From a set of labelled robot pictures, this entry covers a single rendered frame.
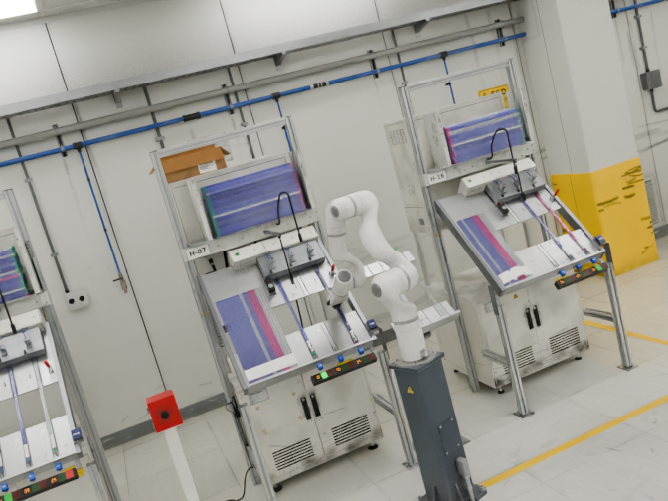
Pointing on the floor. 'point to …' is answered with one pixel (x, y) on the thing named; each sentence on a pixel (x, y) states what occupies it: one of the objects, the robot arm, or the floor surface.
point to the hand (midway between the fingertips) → (336, 304)
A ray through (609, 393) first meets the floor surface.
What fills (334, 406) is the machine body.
